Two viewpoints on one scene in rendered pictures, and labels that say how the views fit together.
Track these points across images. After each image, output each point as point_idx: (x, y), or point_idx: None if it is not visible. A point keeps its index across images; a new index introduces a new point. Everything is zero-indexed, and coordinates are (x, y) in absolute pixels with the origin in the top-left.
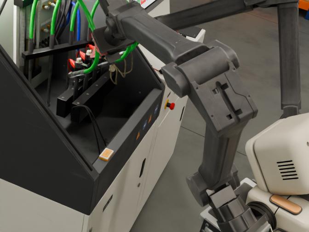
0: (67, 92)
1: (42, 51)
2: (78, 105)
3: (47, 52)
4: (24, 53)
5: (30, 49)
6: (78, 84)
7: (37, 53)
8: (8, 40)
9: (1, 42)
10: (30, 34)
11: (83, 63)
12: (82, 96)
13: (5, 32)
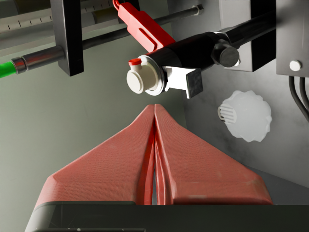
0: (228, 19)
1: (64, 23)
2: (304, 73)
3: (69, 5)
4: (62, 67)
5: (51, 62)
6: (239, 42)
7: (68, 41)
8: (24, 74)
9: (29, 103)
10: (2, 77)
11: (167, 68)
12: (286, 5)
13: (2, 93)
